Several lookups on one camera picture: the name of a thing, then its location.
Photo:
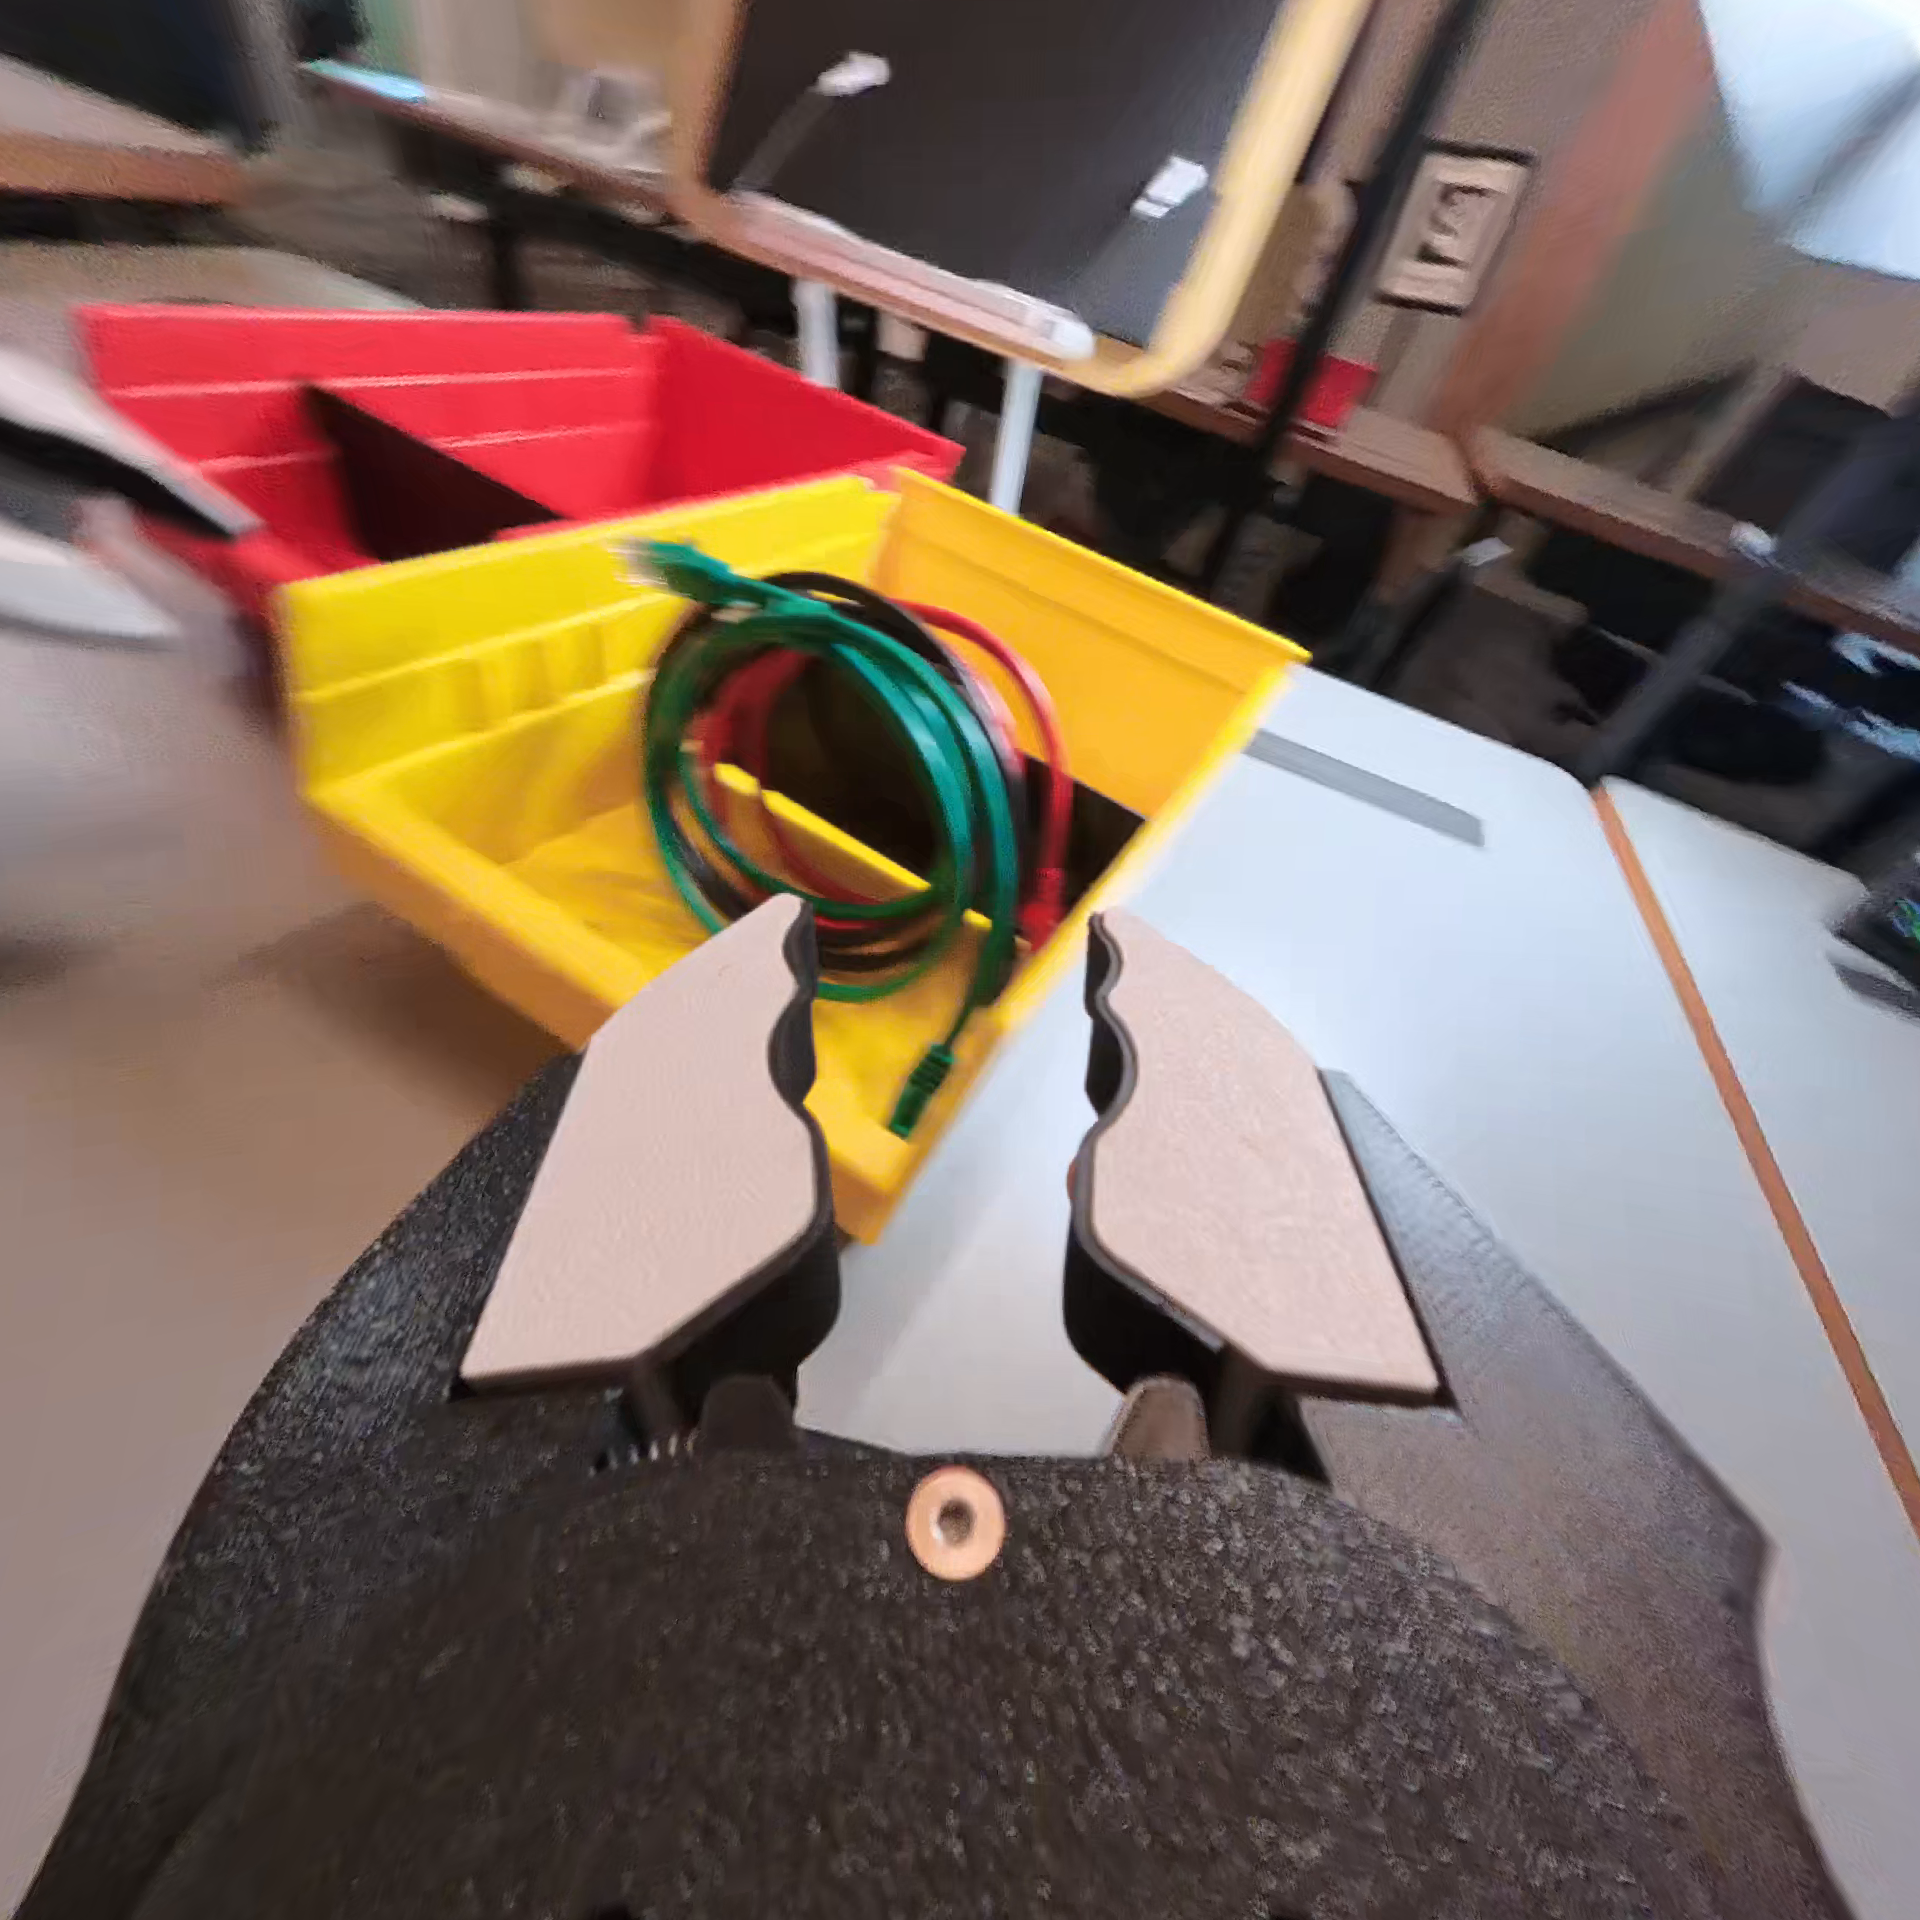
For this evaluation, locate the wooden office table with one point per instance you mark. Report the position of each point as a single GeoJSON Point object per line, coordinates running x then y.
{"type": "Point", "coordinates": [1650, 518]}

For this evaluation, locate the black tripod pole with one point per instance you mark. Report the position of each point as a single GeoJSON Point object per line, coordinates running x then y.
{"type": "Point", "coordinates": [1349, 270]}

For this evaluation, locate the yellow plastic bin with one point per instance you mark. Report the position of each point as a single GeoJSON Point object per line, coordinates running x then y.
{"type": "Point", "coordinates": [494, 751]}

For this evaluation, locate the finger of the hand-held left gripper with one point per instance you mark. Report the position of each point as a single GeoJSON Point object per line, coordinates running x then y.
{"type": "Point", "coordinates": [120, 452]}

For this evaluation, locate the framed marker sign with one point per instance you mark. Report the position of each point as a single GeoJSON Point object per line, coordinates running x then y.
{"type": "Point", "coordinates": [1447, 225]}

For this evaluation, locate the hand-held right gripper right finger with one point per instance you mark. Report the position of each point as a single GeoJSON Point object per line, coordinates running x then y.
{"type": "Point", "coordinates": [1245, 1202]}

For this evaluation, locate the red plastic bin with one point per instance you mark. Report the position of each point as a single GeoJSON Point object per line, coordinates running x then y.
{"type": "Point", "coordinates": [494, 406]}
{"type": "Point", "coordinates": [1313, 383]}

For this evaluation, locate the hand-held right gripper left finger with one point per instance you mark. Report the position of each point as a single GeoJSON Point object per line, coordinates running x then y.
{"type": "Point", "coordinates": [661, 1186]}

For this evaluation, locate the black bin divider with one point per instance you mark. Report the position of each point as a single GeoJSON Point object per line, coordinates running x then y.
{"type": "Point", "coordinates": [406, 489]}
{"type": "Point", "coordinates": [901, 751]}

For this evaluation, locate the black board book stand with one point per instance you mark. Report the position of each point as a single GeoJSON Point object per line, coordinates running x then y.
{"type": "Point", "coordinates": [1021, 149]}

